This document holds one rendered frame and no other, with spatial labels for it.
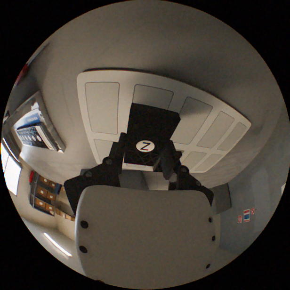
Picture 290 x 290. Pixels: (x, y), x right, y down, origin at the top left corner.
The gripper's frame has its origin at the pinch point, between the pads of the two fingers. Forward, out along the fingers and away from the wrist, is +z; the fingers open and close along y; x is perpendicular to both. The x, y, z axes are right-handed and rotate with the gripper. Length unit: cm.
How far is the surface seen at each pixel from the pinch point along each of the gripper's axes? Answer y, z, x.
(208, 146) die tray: 17.1, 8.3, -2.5
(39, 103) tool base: -24.7, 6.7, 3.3
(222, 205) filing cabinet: 211, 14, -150
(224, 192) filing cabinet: 221, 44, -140
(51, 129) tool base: -23.6, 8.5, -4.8
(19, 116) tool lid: -25.0, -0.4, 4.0
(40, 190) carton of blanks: -287, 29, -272
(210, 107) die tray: 10.2, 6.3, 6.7
